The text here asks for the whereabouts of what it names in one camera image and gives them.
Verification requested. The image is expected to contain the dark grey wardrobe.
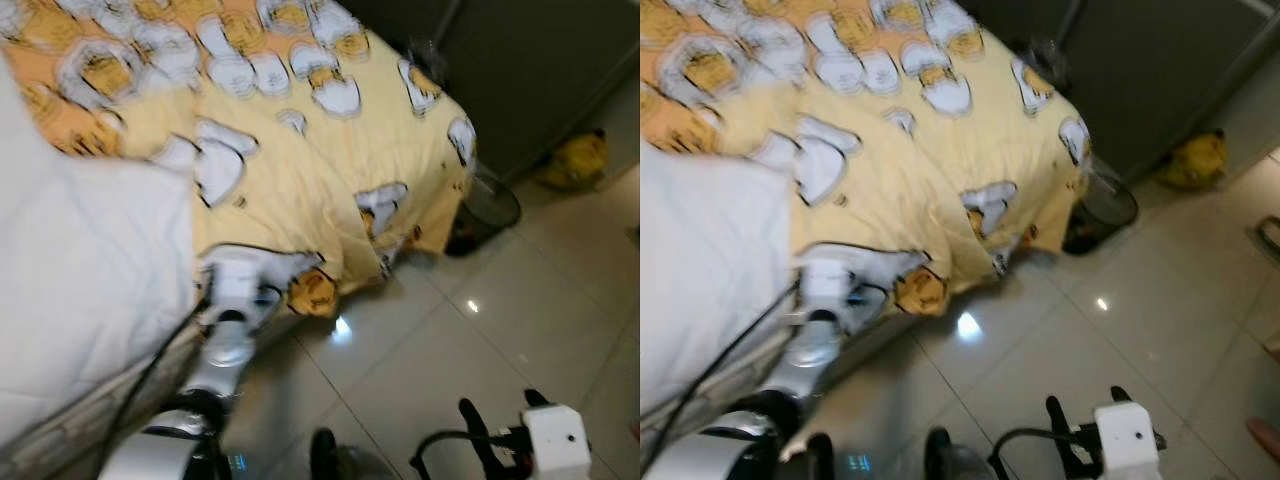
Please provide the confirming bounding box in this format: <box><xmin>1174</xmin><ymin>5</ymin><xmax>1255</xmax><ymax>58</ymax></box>
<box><xmin>955</xmin><ymin>0</ymin><xmax>1280</xmax><ymax>183</ymax></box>
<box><xmin>335</xmin><ymin>0</ymin><xmax>641</xmax><ymax>187</ymax></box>

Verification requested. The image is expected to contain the yellow bag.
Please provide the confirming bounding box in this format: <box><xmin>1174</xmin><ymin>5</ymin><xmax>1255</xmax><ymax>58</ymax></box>
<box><xmin>1157</xmin><ymin>128</ymin><xmax>1229</xmax><ymax>191</ymax></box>
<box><xmin>535</xmin><ymin>128</ymin><xmax>609</xmax><ymax>193</ymax></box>

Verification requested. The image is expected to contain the black mesh waste basket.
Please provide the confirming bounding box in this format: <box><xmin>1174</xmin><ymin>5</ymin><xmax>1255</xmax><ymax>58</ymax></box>
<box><xmin>445</xmin><ymin>160</ymin><xmax>522</xmax><ymax>258</ymax></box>
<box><xmin>1062</xmin><ymin>160</ymin><xmax>1139</xmax><ymax>256</ymax></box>

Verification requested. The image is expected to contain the yellow tiger print blanket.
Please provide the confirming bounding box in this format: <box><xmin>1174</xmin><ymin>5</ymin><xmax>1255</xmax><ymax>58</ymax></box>
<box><xmin>640</xmin><ymin>0</ymin><xmax>1093</xmax><ymax>319</ymax></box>
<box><xmin>0</xmin><ymin>0</ymin><xmax>479</xmax><ymax>321</ymax></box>

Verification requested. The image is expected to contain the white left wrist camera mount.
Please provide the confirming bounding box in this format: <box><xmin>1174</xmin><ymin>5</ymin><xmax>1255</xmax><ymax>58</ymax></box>
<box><xmin>795</xmin><ymin>245</ymin><xmax>931</xmax><ymax>331</ymax></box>
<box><xmin>198</xmin><ymin>245</ymin><xmax>321</xmax><ymax>327</ymax></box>

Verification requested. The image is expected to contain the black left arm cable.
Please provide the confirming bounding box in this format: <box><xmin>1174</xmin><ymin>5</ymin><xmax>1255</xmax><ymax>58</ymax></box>
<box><xmin>660</xmin><ymin>285</ymin><xmax>806</xmax><ymax>471</ymax></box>
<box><xmin>95</xmin><ymin>293</ymin><xmax>216</xmax><ymax>480</ymax></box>

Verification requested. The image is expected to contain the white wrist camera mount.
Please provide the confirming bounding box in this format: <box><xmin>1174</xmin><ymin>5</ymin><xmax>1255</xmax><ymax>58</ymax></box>
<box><xmin>795</xmin><ymin>245</ymin><xmax>931</xmax><ymax>331</ymax></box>
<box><xmin>198</xmin><ymin>245</ymin><xmax>321</xmax><ymax>327</ymax></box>
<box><xmin>522</xmin><ymin>403</ymin><xmax>592</xmax><ymax>480</ymax></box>
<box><xmin>1093</xmin><ymin>400</ymin><xmax>1162</xmax><ymax>480</ymax></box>

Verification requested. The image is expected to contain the black robot leg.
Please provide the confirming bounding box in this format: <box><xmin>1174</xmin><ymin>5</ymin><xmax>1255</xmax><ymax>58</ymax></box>
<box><xmin>800</xmin><ymin>432</ymin><xmax>871</xmax><ymax>480</ymax></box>
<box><xmin>308</xmin><ymin>428</ymin><xmax>401</xmax><ymax>480</ymax></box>
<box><xmin>190</xmin><ymin>445</ymin><xmax>251</xmax><ymax>480</ymax></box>
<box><xmin>925</xmin><ymin>427</ymin><xmax>1001</xmax><ymax>480</ymax></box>

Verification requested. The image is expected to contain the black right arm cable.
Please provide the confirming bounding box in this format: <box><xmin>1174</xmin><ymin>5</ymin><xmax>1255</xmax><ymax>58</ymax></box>
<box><xmin>410</xmin><ymin>430</ymin><xmax>501</xmax><ymax>479</ymax></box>
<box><xmin>988</xmin><ymin>428</ymin><xmax>1081</xmax><ymax>479</ymax></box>

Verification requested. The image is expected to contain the black robot left leg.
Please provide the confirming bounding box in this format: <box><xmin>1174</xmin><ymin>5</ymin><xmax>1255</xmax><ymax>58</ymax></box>
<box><xmin>190</xmin><ymin>445</ymin><xmax>251</xmax><ymax>480</ymax></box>
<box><xmin>800</xmin><ymin>432</ymin><xmax>871</xmax><ymax>480</ymax></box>

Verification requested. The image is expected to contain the person bare foot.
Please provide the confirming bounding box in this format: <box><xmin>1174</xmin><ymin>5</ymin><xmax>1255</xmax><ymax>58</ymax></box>
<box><xmin>1245</xmin><ymin>418</ymin><xmax>1280</xmax><ymax>463</ymax></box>

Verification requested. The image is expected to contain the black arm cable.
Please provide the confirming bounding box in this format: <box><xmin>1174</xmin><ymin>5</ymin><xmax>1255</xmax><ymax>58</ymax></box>
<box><xmin>988</xmin><ymin>428</ymin><xmax>1081</xmax><ymax>479</ymax></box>
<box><xmin>660</xmin><ymin>285</ymin><xmax>806</xmax><ymax>471</ymax></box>
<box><xmin>95</xmin><ymin>293</ymin><xmax>216</xmax><ymax>480</ymax></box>
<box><xmin>410</xmin><ymin>430</ymin><xmax>501</xmax><ymax>479</ymax></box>

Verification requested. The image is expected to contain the black robot right leg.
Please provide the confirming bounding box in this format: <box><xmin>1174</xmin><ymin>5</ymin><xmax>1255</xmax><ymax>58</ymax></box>
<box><xmin>925</xmin><ymin>427</ymin><xmax>1001</xmax><ymax>480</ymax></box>
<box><xmin>308</xmin><ymin>428</ymin><xmax>401</xmax><ymax>480</ymax></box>

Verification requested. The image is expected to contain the white sheeted bed mattress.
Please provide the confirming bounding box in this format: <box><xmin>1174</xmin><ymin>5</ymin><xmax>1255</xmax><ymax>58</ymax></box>
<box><xmin>0</xmin><ymin>50</ymin><xmax>201</xmax><ymax>447</ymax></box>
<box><xmin>640</xmin><ymin>140</ymin><xmax>801</xmax><ymax>423</ymax></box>

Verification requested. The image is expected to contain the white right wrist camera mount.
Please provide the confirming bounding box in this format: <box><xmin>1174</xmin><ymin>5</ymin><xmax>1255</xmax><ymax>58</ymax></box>
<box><xmin>1093</xmin><ymin>400</ymin><xmax>1162</xmax><ymax>480</ymax></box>
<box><xmin>522</xmin><ymin>403</ymin><xmax>592</xmax><ymax>480</ymax></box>

